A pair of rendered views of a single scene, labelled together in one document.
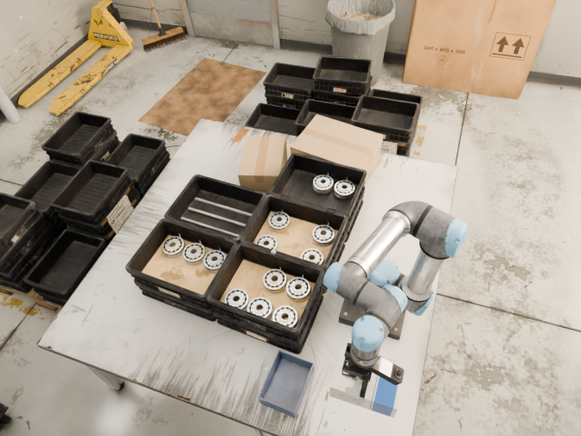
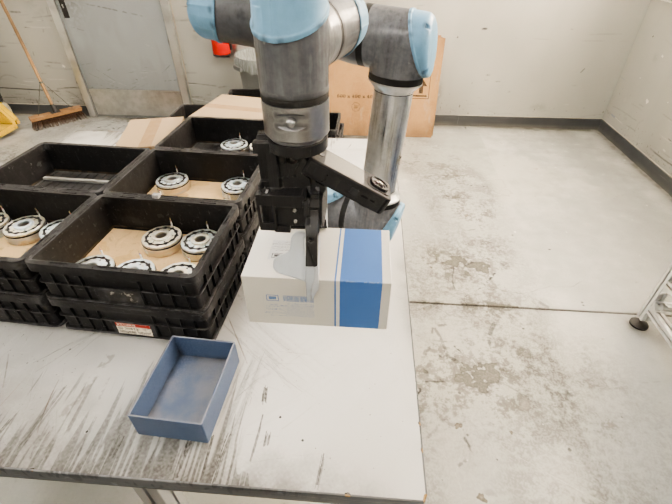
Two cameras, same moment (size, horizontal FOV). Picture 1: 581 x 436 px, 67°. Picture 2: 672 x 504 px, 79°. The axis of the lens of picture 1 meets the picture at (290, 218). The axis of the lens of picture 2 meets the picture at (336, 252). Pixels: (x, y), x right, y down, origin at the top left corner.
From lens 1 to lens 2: 0.97 m
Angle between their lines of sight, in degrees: 19
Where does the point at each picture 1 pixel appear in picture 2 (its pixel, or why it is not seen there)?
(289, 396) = (195, 409)
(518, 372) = (513, 364)
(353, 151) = not seen: hidden behind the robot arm
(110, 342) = not seen: outside the picture
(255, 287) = (130, 255)
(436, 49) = (348, 97)
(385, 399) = (362, 273)
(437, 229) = (392, 18)
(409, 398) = (400, 367)
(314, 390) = (241, 390)
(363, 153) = not seen: hidden behind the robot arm
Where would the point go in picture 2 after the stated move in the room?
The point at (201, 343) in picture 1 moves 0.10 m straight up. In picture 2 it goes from (31, 363) to (10, 336)
